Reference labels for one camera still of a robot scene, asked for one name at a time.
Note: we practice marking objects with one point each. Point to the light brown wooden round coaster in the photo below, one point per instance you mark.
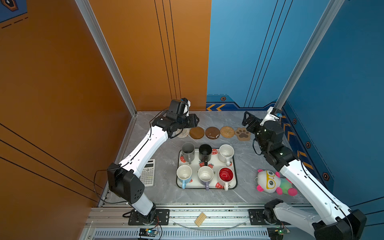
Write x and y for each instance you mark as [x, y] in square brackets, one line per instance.
[197, 133]

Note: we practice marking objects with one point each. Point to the white mug blue handle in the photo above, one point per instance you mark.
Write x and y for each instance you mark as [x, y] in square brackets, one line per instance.
[184, 174]

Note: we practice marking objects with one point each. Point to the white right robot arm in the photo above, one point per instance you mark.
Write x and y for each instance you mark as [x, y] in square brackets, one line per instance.
[334, 220]

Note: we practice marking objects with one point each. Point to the circuit board right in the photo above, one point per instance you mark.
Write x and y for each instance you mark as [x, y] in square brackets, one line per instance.
[278, 233]

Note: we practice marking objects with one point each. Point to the dark brown wooden round coaster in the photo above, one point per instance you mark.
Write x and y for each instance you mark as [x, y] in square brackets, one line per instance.
[212, 133]

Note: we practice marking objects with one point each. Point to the white calculator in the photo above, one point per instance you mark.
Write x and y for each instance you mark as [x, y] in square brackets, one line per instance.
[148, 173]

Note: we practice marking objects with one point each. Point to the green circuit board left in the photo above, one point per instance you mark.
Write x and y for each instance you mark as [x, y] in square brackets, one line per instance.
[148, 234]

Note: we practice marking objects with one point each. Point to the black mug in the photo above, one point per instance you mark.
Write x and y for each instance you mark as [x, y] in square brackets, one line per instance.
[205, 154]

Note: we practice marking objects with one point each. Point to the red inside white mug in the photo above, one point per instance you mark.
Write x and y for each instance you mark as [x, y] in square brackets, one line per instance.
[225, 177]

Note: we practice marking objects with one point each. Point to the small wooden block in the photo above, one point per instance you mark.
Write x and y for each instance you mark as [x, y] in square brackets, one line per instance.
[200, 219]

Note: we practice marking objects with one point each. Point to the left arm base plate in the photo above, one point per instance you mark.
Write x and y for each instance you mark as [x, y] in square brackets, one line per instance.
[161, 217]

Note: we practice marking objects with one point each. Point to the white mug purple handle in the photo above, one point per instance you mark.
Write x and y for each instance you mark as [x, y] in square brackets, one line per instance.
[206, 175]

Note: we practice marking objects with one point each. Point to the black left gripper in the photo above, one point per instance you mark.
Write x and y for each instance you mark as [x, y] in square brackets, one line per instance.
[192, 121]

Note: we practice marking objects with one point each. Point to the white strawberry pattern tray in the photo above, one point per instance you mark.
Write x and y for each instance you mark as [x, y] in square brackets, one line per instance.
[195, 174]

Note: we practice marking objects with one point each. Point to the cork paw print coaster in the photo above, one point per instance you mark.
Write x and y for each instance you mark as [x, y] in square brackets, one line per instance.
[242, 134]

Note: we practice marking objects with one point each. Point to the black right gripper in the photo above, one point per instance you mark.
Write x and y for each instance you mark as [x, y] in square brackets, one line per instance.
[257, 122]

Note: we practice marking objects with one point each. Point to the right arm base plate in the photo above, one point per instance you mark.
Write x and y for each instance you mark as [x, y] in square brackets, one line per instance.
[257, 217]

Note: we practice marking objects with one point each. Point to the grey metal mug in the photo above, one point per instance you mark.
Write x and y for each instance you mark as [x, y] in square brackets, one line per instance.
[188, 152]

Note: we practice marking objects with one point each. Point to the colourful plush toy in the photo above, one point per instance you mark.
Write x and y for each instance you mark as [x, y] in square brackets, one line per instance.
[271, 182]

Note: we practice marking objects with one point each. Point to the aluminium corner post right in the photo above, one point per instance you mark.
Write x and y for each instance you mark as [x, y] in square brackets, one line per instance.
[318, 34]

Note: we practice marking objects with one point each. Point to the aluminium corner post left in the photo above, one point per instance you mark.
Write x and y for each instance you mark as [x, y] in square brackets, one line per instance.
[101, 42]

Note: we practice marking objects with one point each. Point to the aluminium corner post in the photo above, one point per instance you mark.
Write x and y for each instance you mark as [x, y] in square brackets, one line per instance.
[101, 42]
[318, 34]

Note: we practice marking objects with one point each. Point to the rattan woven round coaster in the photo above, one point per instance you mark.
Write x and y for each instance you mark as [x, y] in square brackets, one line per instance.
[227, 132]

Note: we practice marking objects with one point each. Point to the aluminium front rail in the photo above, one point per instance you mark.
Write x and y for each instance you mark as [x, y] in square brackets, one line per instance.
[219, 216]

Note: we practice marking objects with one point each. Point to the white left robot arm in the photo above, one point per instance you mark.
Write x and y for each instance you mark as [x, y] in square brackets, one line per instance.
[124, 177]

